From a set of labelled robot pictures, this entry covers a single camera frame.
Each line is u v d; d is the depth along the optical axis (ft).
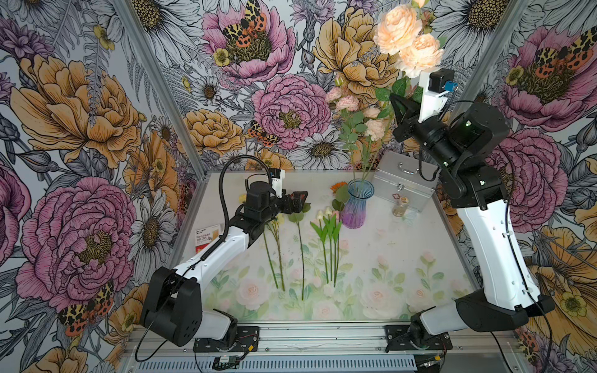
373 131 2.54
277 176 2.34
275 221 3.28
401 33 1.26
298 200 2.40
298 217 3.31
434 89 1.35
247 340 2.41
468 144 1.31
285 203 2.38
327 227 3.29
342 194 3.55
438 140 1.46
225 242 1.75
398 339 2.40
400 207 3.37
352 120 2.62
